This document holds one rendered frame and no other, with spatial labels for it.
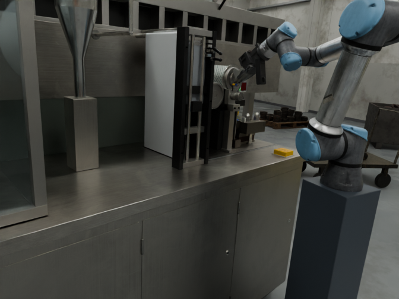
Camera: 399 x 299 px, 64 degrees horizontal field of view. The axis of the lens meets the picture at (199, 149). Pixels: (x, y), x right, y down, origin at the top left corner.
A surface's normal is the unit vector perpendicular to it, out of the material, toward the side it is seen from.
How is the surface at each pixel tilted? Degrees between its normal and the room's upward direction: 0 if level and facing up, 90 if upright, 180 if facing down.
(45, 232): 90
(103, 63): 90
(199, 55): 90
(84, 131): 90
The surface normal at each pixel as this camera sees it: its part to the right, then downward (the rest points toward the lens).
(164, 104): -0.73, 0.14
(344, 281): 0.49, 0.25
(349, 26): -0.90, -0.07
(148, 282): 0.68, 0.23
